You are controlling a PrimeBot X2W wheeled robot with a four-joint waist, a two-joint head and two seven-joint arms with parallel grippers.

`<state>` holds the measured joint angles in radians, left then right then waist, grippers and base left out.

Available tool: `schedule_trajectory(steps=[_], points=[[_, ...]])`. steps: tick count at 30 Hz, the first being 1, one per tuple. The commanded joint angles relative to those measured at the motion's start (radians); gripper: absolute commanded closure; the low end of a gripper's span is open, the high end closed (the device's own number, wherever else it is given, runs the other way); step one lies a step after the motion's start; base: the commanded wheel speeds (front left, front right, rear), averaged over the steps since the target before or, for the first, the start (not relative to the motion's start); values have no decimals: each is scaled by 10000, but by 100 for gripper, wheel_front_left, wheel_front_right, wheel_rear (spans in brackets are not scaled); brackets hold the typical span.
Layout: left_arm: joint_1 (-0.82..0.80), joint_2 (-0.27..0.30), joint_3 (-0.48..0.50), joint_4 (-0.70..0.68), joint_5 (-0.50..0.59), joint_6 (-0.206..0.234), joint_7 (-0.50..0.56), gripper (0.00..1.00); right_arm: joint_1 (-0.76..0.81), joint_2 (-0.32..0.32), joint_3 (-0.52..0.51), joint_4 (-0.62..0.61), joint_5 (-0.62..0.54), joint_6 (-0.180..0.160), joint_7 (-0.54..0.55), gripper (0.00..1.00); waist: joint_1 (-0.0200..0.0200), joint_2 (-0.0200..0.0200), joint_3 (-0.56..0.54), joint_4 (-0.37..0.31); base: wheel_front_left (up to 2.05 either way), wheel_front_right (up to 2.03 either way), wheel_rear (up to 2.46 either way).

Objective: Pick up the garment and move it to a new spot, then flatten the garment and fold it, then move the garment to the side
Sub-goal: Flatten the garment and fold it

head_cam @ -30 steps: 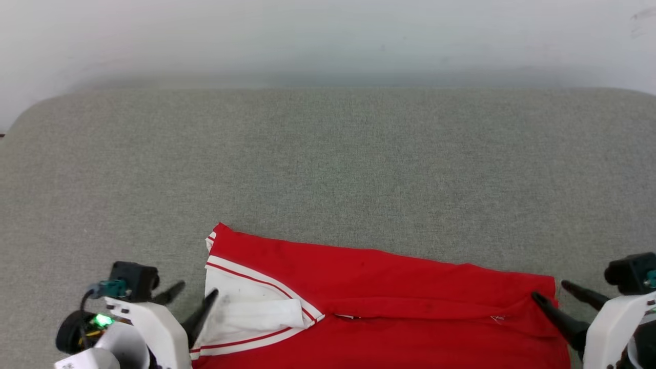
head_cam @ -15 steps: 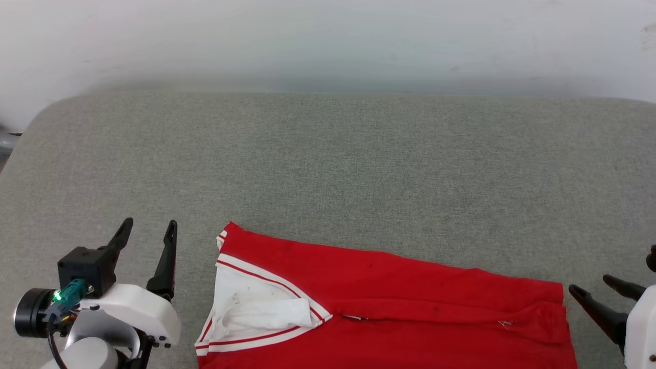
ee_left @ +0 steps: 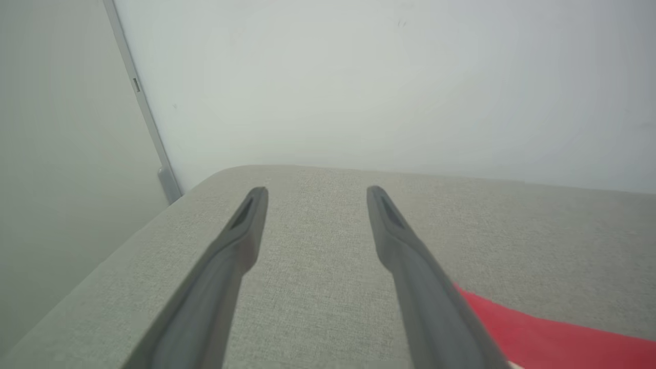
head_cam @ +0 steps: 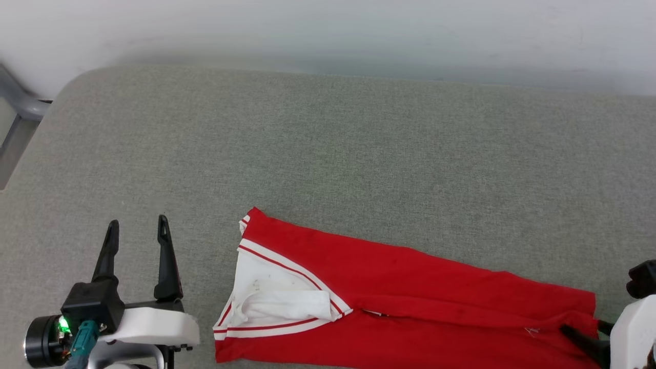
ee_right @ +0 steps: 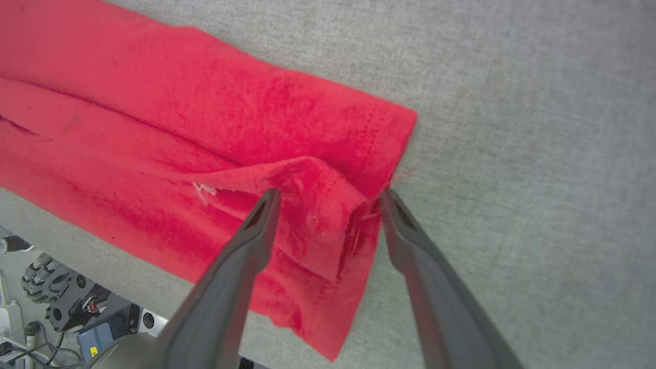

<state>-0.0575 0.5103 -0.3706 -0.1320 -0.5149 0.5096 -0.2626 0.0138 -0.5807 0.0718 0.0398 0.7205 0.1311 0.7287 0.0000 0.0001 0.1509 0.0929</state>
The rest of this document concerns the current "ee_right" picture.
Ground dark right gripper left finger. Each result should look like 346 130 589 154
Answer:
156 189 282 369

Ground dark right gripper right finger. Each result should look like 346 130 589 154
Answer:
379 189 524 369

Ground red and white jersey garment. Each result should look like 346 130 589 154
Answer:
0 0 419 362

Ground blue electronics box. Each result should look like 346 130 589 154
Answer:
77 313 130 360

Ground black mecanum wheel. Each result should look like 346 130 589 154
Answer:
20 253 73 304

